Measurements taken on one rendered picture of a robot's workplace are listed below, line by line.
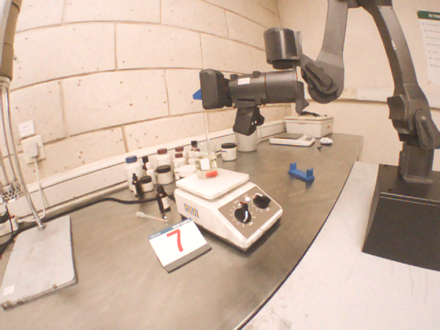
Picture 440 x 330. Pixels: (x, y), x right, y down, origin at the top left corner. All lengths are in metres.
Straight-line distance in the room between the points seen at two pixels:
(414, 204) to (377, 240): 0.08
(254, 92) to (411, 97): 0.27
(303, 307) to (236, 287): 0.10
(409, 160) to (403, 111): 0.09
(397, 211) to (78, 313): 0.48
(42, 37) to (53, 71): 0.16
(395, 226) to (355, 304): 0.13
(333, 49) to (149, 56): 0.72
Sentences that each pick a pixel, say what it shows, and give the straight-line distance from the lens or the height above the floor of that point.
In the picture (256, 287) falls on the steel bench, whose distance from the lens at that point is 0.28.
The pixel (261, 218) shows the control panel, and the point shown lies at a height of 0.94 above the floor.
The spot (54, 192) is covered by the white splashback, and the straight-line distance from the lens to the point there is 0.74.
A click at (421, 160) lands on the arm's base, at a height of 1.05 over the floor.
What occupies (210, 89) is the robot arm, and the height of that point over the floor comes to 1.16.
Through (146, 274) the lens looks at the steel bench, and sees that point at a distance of 0.33.
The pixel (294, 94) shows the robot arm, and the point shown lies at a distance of 0.31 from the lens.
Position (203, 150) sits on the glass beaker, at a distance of 0.37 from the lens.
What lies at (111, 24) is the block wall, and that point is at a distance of 0.88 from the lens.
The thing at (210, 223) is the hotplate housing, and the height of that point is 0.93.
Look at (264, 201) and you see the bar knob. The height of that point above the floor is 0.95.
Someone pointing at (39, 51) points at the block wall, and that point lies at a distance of 0.83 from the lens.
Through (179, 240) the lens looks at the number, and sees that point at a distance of 0.34.
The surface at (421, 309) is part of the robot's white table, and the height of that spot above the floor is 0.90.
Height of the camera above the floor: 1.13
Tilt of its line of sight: 17 degrees down
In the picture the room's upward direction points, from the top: 6 degrees counter-clockwise
